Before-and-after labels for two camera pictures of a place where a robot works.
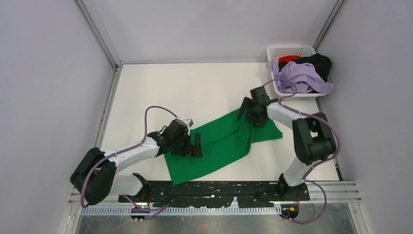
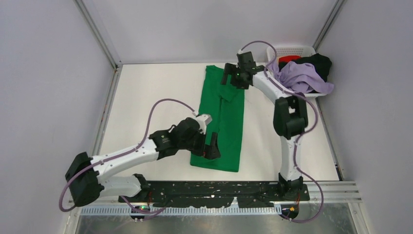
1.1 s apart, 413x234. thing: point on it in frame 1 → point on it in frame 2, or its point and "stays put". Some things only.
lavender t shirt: [293, 77] stays put
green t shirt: [224, 143] → [224, 104]
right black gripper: [247, 103] → [231, 68]
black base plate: [202, 194] stays put
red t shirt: [288, 58] stays put
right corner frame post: [328, 22] stays put
